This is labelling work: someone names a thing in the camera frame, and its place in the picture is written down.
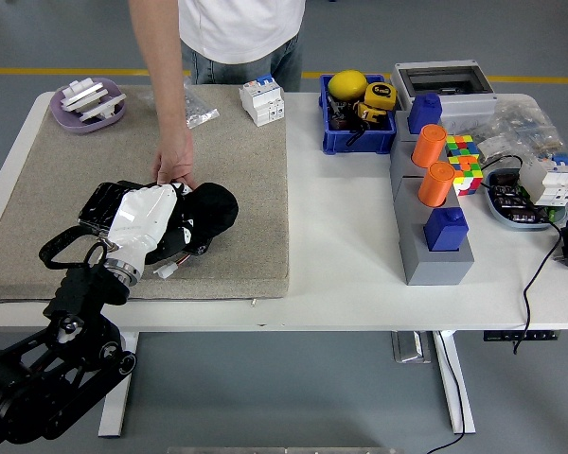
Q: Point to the grey electrical enclosure box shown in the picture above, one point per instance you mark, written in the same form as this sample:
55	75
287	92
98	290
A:
468	101

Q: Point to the white plastic bracket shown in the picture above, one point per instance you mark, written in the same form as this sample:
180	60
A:
101	106
80	94

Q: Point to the white circuit breaker blue lever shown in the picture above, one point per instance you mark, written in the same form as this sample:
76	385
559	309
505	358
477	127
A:
546	182
260	101

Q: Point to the orange cylinder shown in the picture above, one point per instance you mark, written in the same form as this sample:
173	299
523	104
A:
435	184
428	146

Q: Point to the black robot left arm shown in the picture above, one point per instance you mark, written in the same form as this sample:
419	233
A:
52	369

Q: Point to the white table leg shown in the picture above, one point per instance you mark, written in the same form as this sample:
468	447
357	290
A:
118	416
454	378

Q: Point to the dark circuit boards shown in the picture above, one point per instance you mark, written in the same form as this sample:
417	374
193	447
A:
511	201

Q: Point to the yellow ball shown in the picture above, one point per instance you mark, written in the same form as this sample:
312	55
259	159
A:
348	84

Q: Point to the dark brown tool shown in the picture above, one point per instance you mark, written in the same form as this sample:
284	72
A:
341	120

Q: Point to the clear bags of parts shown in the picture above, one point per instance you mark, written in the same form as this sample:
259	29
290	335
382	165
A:
520	127

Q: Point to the person's hand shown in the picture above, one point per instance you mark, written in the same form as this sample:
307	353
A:
175	158

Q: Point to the clear bag of nuts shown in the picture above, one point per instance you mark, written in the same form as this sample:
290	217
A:
199	111

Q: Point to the grey-brown mat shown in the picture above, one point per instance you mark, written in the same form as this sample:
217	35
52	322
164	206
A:
241	189

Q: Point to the blue square block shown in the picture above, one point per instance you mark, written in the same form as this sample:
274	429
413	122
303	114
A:
445	232
423	113

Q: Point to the black table control strip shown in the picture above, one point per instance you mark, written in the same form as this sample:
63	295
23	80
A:
520	336

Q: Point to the grey block holder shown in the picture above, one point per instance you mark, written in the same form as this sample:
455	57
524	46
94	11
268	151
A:
435	269

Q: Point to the black film-wrapped panel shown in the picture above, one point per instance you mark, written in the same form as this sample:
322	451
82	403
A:
97	203

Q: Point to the blue plastic bin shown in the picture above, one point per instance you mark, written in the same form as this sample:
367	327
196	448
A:
360	142

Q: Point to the person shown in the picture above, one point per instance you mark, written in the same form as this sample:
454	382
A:
241	28

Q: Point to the colourful puzzle cube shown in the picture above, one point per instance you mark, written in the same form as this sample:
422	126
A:
461	145
468	177

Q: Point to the metal floor plate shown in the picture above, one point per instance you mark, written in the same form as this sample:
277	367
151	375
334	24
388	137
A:
409	347

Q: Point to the light blue tray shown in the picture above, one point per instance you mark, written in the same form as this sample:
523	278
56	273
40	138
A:
502	215

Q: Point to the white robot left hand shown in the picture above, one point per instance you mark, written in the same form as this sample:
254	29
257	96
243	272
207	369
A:
142	217

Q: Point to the person's forearm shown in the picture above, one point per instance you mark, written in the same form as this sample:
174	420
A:
170	109

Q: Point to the purple bowl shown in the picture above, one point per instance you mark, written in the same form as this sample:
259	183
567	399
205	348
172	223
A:
64	120

